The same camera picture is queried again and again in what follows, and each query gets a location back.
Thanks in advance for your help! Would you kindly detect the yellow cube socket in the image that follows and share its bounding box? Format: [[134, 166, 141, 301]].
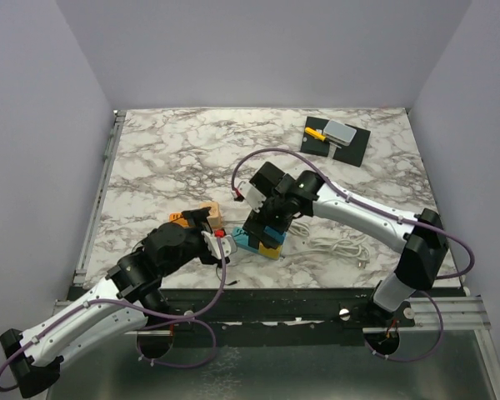
[[258, 242, 283, 260]]

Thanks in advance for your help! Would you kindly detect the white teal-strip cable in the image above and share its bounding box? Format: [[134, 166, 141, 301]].
[[281, 237, 370, 268]]

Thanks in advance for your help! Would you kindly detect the blue charger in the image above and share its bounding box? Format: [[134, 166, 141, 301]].
[[263, 226, 286, 247]]

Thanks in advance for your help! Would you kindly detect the teal power strip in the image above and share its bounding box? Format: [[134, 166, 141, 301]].
[[232, 227, 253, 252]]

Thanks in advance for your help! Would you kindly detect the beige cube socket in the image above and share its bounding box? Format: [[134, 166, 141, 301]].
[[199, 202, 223, 229]]

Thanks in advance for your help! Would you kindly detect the orange power strip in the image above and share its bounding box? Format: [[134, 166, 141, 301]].
[[169, 212, 189, 228]]

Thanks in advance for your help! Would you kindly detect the black plug adapter with cable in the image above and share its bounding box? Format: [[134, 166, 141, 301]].
[[215, 262, 239, 288]]

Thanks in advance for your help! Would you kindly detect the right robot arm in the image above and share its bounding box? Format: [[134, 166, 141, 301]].
[[234, 162, 448, 326]]

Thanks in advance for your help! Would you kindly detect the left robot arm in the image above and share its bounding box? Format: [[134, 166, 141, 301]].
[[0, 207, 221, 398]]

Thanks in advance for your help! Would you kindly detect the black mat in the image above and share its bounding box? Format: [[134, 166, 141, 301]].
[[300, 117, 371, 168]]

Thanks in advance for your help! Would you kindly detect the grey rectangular box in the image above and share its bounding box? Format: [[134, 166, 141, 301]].
[[324, 120, 357, 146]]

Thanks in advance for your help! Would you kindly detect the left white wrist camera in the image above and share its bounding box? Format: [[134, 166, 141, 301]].
[[202, 231, 238, 261]]

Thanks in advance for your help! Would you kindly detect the yellow handled screwdriver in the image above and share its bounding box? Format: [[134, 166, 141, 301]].
[[304, 127, 343, 147]]

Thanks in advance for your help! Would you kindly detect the aluminium frame rail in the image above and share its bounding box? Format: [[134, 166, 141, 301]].
[[47, 296, 491, 335]]

